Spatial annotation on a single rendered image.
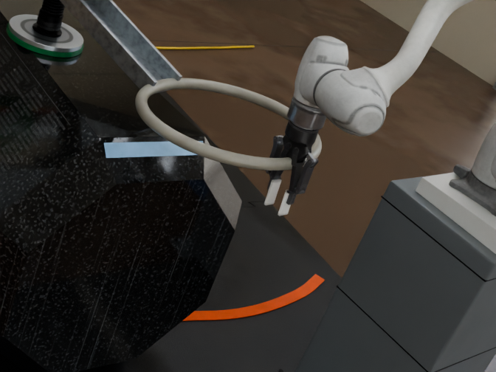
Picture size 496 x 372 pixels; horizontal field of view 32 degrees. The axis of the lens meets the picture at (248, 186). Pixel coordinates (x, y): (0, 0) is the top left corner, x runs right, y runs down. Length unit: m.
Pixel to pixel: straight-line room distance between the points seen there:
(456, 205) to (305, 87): 0.70
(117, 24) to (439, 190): 1.01
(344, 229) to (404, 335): 1.40
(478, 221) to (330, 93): 0.74
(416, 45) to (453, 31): 5.36
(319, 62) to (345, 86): 0.13
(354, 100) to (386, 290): 0.92
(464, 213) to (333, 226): 1.51
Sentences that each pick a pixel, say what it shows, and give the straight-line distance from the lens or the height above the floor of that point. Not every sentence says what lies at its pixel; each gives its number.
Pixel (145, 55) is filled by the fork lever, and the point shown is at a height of 0.91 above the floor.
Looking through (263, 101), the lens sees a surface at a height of 0.90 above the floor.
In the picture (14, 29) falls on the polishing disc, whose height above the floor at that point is 0.83.
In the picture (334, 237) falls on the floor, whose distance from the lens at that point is 3.80.
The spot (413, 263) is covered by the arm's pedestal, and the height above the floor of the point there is 0.64.
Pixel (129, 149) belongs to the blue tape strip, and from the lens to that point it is 2.15.
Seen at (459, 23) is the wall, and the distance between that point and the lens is 7.26.
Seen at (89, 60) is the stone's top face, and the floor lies 0.80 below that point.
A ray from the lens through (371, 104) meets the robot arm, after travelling 1.79.
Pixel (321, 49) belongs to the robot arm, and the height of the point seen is 1.22.
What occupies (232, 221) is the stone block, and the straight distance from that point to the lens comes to 2.45.
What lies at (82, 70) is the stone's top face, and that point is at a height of 0.80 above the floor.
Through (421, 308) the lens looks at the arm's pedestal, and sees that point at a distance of 2.51.
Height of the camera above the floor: 1.78
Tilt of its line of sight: 27 degrees down
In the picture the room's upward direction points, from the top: 22 degrees clockwise
